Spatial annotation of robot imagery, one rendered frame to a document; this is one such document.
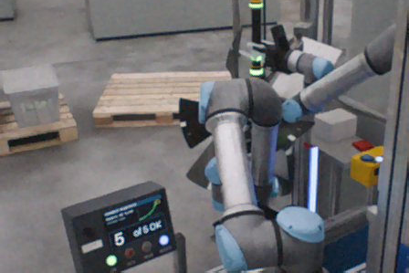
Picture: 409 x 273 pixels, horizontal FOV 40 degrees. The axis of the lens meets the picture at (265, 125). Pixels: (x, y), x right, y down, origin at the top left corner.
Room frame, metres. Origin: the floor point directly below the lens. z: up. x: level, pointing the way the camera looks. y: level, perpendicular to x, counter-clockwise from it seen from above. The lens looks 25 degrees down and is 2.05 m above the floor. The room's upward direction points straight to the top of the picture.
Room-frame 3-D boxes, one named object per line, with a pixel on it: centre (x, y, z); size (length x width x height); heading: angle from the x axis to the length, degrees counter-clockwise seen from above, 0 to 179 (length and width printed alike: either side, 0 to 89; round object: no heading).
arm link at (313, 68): (1.75, -0.17, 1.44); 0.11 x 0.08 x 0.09; 45
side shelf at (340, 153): (2.36, -0.35, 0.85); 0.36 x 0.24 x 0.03; 35
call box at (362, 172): (1.83, -0.41, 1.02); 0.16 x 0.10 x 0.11; 125
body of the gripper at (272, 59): (1.86, -0.05, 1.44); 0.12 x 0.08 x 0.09; 45
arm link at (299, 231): (1.14, -0.08, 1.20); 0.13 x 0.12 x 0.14; 103
